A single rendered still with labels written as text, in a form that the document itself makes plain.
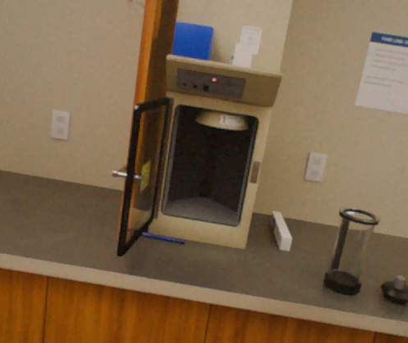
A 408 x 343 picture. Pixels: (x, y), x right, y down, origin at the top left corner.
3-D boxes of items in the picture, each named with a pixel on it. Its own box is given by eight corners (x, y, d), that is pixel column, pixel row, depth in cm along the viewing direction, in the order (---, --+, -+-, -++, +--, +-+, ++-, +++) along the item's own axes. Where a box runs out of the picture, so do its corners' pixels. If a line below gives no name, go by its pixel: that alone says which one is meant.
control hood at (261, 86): (166, 88, 140) (170, 54, 138) (273, 105, 140) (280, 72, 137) (161, 91, 129) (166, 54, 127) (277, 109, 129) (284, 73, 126)
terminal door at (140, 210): (153, 221, 149) (169, 95, 139) (118, 260, 120) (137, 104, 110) (150, 220, 149) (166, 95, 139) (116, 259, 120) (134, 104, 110)
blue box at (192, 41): (175, 55, 137) (179, 23, 135) (209, 60, 137) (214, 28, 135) (171, 55, 128) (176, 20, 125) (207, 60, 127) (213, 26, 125)
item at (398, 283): (374, 287, 139) (379, 267, 137) (405, 293, 139) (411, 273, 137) (383, 303, 130) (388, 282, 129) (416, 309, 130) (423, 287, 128)
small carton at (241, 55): (230, 64, 134) (233, 42, 133) (247, 66, 135) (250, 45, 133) (232, 64, 129) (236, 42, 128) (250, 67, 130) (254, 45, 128)
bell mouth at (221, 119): (197, 116, 161) (199, 100, 159) (247, 124, 161) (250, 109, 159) (192, 123, 144) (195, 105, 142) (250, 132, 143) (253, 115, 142)
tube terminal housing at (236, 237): (158, 208, 176) (188, -7, 157) (243, 223, 176) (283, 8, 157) (147, 233, 152) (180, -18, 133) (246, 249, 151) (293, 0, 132)
